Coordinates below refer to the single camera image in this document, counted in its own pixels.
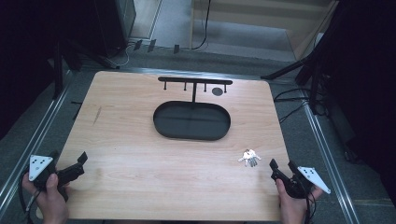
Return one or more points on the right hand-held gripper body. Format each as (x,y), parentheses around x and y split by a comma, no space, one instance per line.
(308,175)

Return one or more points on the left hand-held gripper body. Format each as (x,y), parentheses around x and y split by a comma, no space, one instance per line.
(39,166)

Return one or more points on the silver bunch of keys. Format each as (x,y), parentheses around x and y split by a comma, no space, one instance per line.
(250,157)

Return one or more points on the black key rack with tray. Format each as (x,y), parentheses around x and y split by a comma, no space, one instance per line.
(191,121)

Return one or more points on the person's right hand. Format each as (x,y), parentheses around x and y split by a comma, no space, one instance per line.
(294,210)

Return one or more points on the person's left hand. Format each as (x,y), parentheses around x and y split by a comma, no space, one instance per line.
(53,203)

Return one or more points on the black metal stand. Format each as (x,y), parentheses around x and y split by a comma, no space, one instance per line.
(311,71)
(58,71)

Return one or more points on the black round disc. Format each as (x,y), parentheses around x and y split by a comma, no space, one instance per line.
(217,91)

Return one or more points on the black tape strip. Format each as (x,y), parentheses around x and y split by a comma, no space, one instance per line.
(151,45)
(137,44)
(176,48)

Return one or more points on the dark cabinet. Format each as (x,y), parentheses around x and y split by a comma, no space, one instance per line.
(115,25)

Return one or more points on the metal floor rail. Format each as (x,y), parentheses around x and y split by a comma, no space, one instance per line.
(34,137)
(330,158)

